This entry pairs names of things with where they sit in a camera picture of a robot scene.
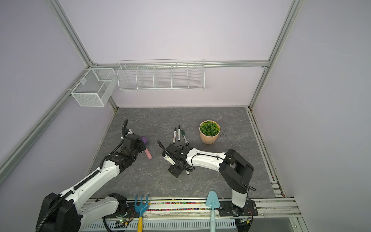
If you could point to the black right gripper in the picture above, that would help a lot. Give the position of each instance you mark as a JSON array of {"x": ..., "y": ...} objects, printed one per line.
[{"x": 173, "y": 171}]

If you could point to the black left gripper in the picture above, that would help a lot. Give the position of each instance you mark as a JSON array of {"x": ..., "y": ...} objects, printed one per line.
[{"x": 142, "y": 146}]

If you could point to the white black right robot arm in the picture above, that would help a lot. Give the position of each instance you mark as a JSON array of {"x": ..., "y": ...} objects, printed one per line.
[{"x": 235, "y": 169}]

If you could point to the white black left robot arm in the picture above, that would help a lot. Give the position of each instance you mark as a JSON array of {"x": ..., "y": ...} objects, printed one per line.
[{"x": 66, "y": 212}]

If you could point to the potted green plant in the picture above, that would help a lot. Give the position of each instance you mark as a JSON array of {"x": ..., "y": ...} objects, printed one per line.
[{"x": 209, "y": 132}]

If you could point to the light blue garden trowel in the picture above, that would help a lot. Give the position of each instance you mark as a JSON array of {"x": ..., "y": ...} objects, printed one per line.
[{"x": 213, "y": 203}]

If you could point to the white mesh box basket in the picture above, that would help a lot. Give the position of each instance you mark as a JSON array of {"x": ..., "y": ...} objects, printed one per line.
[{"x": 96, "y": 87}]

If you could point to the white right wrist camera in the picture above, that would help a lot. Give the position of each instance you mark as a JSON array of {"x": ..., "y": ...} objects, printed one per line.
[{"x": 167, "y": 158}]

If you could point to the aluminium front rail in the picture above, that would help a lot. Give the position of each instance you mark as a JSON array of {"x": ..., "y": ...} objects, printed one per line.
[{"x": 179, "y": 206}]

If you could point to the blue garden fork yellow handle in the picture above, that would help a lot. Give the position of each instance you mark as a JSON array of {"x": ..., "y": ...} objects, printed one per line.
[{"x": 140, "y": 207}]

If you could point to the white perforated cable duct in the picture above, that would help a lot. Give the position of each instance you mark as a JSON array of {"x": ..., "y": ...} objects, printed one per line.
[{"x": 165, "y": 225}]

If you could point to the white wire shelf basket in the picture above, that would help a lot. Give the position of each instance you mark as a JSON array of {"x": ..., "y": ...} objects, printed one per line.
[{"x": 173, "y": 74}]

